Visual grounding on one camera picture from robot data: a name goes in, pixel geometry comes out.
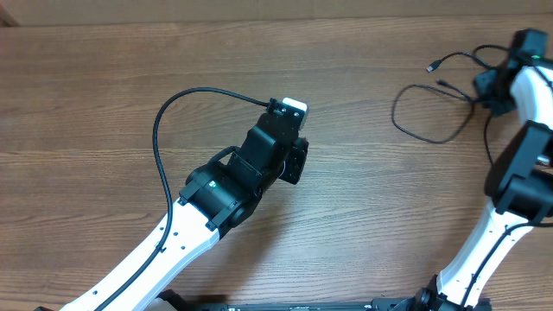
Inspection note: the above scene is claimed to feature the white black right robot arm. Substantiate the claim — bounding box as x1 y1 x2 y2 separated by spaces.
405 29 552 310

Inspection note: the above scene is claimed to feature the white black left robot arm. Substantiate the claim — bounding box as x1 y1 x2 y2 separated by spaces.
62 109 308 311

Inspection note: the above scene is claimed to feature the black thin USB cable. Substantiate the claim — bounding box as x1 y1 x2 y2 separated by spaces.
482 112 497 168

